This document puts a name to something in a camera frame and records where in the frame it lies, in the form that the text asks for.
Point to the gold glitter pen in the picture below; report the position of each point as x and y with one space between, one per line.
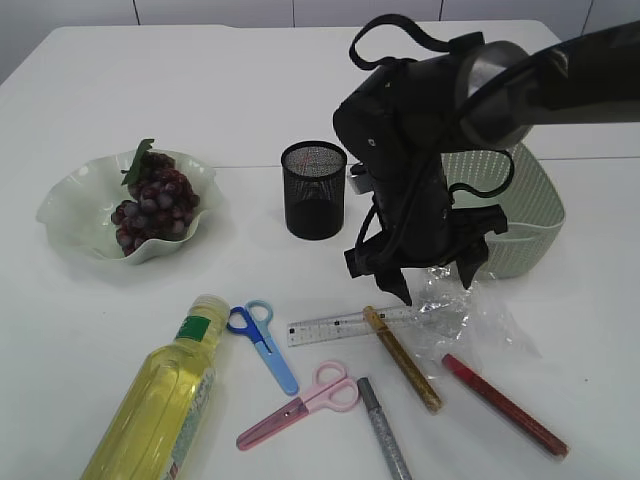
402 359

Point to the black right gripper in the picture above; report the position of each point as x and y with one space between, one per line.
398 124

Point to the purple grape bunch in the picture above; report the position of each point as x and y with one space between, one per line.
161 202

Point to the silver glitter pen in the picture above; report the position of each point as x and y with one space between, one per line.
388 444

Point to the blue scissors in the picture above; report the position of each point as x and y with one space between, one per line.
252 321

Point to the green plastic basket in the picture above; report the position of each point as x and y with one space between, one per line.
533 208

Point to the pale green wavy plate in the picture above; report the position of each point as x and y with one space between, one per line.
76 211

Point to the yellow oil bottle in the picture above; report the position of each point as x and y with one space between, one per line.
152 432

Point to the clear plastic ruler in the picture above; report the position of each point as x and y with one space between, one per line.
344 326

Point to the red glitter pen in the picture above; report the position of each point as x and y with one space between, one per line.
509 410

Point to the clear plastic sheet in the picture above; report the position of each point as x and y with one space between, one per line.
473 324

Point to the black mesh pen holder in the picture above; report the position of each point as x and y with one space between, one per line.
314 176

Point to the pink scissors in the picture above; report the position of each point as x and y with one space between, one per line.
331 388

